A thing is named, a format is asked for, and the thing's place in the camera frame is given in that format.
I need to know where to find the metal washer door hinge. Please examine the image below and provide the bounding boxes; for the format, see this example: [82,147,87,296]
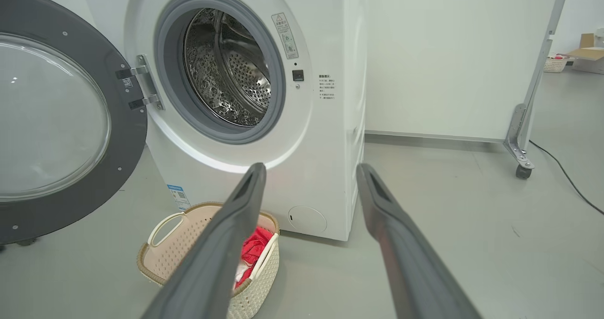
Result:
[115,54,165,111]

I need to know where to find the black floor cable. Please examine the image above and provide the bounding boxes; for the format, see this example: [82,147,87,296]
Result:
[528,140,604,216]

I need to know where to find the red white-trimmed garment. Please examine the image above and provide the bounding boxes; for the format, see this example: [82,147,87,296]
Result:
[234,227,275,289]

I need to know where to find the open cardboard box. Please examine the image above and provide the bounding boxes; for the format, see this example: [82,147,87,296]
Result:
[563,33,604,76]

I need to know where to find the small white woven basket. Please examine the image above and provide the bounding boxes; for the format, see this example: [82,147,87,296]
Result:
[543,54,570,74]

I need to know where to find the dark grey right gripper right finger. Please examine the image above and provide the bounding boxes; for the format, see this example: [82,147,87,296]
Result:
[356,163,482,319]

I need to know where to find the metal partition leg with caster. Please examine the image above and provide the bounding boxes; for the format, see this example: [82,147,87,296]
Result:
[503,0,572,180]

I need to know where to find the grey warning sticker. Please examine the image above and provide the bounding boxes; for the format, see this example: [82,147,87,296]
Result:
[271,12,300,60]

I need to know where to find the round white filter cover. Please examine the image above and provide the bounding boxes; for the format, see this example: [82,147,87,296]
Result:
[287,205,328,234]

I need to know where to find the grey rubber door gasket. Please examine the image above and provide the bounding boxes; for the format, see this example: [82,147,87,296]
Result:
[153,0,287,145]

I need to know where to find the steel perforated washer drum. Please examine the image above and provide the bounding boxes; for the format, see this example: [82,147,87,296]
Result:
[183,8,273,127]

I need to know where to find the black round glass washer door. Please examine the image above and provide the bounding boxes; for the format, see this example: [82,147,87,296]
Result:
[0,0,148,245]

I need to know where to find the white front-load washing machine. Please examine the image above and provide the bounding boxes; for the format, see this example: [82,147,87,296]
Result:
[78,0,369,242]

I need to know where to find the white partition panel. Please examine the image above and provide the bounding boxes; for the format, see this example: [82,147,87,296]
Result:
[366,0,563,143]

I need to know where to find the beige perforated laundry basket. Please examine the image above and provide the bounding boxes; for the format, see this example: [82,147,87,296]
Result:
[137,201,281,319]

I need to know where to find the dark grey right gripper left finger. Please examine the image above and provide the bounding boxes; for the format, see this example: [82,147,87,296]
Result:
[142,162,268,319]

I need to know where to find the blue energy label sticker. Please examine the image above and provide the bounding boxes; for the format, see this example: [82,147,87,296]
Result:
[166,184,192,211]

